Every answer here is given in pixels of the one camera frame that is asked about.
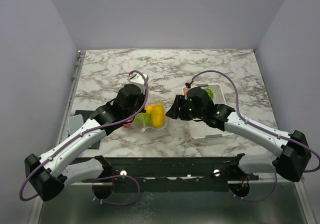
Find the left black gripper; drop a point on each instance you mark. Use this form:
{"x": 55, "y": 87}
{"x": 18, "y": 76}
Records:
{"x": 142, "y": 96}

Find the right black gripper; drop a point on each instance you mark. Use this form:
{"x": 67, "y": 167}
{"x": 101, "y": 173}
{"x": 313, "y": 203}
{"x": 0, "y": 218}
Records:
{"x": 174, "y": 112}

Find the yellow toy banana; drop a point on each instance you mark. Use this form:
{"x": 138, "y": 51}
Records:
{"x": 158, "y": 116}

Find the yellow toy lemon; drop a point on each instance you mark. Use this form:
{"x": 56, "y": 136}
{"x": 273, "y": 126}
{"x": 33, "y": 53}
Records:
{"x": 149, "y": 109}

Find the green toy lime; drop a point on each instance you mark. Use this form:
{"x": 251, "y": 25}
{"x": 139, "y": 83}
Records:
{"x": 142, "y": 119}

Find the clear dotted zip bag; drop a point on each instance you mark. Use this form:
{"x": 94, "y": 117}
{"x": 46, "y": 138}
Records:
{"x": 143, "y": 128}

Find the red toy apple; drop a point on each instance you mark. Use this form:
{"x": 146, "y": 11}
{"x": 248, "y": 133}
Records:
{"x": 127, "y": 125}

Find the white perforated basket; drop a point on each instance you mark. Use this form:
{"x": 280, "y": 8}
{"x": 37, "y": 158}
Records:
{"x": 200, "y": 130}

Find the green striped toy watermelon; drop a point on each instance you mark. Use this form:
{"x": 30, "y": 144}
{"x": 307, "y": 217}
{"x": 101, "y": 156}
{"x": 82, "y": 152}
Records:
{"x": 210, "y": 93}

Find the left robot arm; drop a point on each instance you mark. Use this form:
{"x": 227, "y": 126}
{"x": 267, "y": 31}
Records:
{"x": 50, "y": 172}

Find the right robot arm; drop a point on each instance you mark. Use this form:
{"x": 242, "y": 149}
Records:
{"x": 288, "y": 155}

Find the grey rectangular box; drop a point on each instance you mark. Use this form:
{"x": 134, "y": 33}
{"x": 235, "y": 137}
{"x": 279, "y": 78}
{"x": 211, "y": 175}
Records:
{"x": 74, "y": 123}

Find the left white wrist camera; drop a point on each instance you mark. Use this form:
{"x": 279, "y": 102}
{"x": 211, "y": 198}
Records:
{"x": 137, "y": 79}

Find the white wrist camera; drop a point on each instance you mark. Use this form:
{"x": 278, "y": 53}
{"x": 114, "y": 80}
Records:
{"x": 137, "y": 79}
{"x": 187, "y": 87}

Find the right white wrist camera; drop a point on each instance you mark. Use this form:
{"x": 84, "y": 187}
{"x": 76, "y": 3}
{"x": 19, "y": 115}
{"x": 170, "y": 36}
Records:
{"x": 187, "y": 87}

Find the black metal base rail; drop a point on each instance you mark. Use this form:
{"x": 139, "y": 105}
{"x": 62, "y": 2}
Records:
{"x": 189, "y": 174}

